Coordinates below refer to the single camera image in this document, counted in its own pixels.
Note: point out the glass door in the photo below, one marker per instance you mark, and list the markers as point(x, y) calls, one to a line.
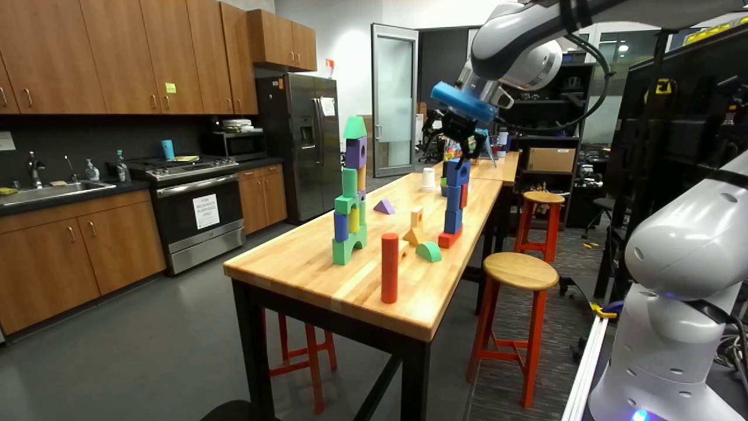
point(393, 96)

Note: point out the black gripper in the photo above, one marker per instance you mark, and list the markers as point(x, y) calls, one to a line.
point(464, 131)

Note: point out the purple foam hollow block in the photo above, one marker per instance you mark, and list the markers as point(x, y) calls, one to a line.
point(357, 154)

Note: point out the black microwave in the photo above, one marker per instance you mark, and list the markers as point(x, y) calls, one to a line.
point(239, 147)

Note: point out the green foam roof block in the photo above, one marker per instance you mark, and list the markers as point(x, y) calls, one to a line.
point(355, 127)

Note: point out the tall blue foam block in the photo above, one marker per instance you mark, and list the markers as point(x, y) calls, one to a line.
point(452, 209)

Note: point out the orange stool under table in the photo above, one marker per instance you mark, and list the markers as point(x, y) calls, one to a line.
point(307, 357)

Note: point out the kitchen sink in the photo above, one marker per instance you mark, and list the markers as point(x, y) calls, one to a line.
point(23, 197)

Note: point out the purple foam triangle block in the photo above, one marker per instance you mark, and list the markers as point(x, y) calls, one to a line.
point(385, 207)

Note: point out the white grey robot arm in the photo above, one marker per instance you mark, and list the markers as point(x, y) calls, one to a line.
point(517, 48)

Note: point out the stainless steel refrigerator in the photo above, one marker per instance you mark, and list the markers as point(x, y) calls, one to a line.
point(303, 127)

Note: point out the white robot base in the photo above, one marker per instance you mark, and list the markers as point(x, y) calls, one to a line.
point(685, 258)

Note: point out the red foam base block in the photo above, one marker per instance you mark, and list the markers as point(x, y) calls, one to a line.
point(448, 240)

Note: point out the green foam half round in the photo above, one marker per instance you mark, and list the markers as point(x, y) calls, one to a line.
point(428, 251)

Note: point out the teal cup on stove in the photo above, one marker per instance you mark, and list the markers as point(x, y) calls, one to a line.
point(166, 151)

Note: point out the white paper cup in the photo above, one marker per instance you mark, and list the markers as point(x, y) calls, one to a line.
point(428, 182)

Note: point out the blue foam top block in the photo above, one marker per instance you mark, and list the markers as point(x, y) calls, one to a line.
point(456, 172)

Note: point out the orange foam side block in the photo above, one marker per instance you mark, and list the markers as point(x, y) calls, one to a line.
point(464, 195)

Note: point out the yellow foam arch block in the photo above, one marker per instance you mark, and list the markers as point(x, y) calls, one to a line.
point(413, 238)

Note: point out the near wooden orange stool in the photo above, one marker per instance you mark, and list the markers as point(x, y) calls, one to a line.
point(512, 316)

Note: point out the red foam cylinder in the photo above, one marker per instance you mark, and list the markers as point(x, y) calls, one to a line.
point(388, 267)

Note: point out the stainless steel oven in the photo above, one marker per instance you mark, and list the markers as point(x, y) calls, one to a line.
point(197, 207)

